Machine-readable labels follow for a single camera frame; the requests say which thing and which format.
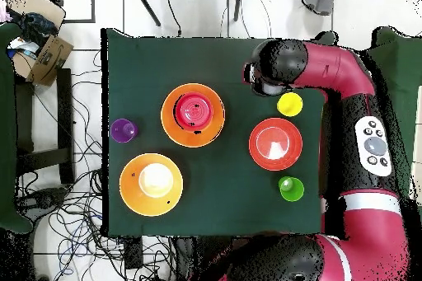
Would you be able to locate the yellow plastic cup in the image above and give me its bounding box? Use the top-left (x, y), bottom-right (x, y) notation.
top-left (276, 91), bottom-right (303, 118)

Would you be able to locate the small red bowl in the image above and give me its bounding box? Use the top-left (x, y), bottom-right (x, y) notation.
top-left (174, 91), bottom-right (214, 131)

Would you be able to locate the large orange bowl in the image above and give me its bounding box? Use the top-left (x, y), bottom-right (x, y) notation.
top-left (119, 152), bottom-right (185, 218)
top-left (160, 82), bottom-right (226, 148)

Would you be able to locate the dark green tablecloth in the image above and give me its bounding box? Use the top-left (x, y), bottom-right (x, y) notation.
top-left (101, 28), bottom-right (337, 238)

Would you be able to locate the wide red bowl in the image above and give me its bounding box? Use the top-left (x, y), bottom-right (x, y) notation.
top-left (248, 117), bottom-right (303, 171)

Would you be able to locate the person's foot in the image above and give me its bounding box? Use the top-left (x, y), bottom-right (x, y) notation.
top-left (299, 0), bottom-right (335, 16)

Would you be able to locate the green plastic cup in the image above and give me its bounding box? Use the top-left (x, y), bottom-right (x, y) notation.
top-left (278, 176), bottom-right (305, 203)

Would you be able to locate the purple plastic cup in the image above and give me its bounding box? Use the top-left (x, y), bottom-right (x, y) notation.
top-left (110, 118), bottom-right (139, 144)

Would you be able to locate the green covered table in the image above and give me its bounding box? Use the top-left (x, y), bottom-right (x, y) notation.
top-left (0, 21), bottom-right (34, 234)
top-left (367, 26), bottom-right (422, 226)

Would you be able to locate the open cardboard box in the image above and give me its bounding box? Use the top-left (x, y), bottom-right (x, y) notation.
top-left (11, 34), bottom-right (75, 87)

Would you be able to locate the dark blue bag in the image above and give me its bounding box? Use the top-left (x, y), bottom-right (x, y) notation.
top-left (17, 12), bottom-right (59, 46)

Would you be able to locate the black cable bundle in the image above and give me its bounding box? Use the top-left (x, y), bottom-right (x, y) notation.
top-left (14, 49), bottom-right (176, 281)

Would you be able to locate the black bench frame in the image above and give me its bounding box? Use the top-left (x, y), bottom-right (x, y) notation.
top-left (14, 68), bottom-right (76, 185)

